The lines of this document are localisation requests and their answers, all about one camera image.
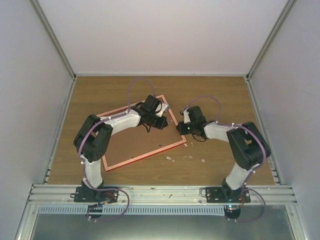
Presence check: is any red picture frame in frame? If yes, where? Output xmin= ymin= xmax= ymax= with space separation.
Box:
xmin=96 ymin=94 xmax=188 ymax=173

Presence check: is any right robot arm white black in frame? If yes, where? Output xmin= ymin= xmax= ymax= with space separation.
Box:
xmin=176 ymin=106 xmax=271 ymax=203

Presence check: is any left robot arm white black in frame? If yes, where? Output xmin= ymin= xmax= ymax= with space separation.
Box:
xmin=73 ymin=95 xmax=170 ymax=202

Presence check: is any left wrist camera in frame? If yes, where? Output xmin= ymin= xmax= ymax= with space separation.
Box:
xmin=155 ymin=102 xmax=170 ymax=117

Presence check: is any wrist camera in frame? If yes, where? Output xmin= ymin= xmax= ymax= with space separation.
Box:
xmin=155 ymin=102 xmax=170 ymax=117
xmin=180 ymin=108 xmax=191 ymax=124

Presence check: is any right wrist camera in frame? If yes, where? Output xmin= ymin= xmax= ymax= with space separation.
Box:
xmin=180 ymin=108 xmax=191 ymax=124

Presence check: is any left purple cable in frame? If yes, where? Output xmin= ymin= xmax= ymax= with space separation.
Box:
xmin=78 ymin=77 xmax=156 ymax=191

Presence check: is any purple cable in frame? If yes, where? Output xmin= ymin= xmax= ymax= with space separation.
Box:
xmin=181 ymin=95 xmax=267 ymax=223
xmin=78 ymin=77 xmax=156 ymax=191

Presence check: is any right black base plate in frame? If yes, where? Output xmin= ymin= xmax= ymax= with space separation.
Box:
xmin=200 ymin=186 xmax=251 ymax=204

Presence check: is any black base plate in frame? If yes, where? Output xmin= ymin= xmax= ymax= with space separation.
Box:
xmin=70 ymin=185 xmax=119 ymax=204
xmin=200 ymin=186 xmax=251 ymax=204

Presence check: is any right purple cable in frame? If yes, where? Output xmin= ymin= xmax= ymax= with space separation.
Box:
xmin=181 ymin=95 xmax=267 ymax=223

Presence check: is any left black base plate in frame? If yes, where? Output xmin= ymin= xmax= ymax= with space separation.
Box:
xmin=70 ymin=185 xmax=119 ymax=204

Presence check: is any aluminium rail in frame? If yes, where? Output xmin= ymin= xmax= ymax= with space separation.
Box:
xmin=27 ymin=184 xmax=298 ymax=205

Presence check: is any grey slotted cable duct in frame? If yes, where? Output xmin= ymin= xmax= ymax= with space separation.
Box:
xmin=38 ymin=204 xmax=225 ymax=216

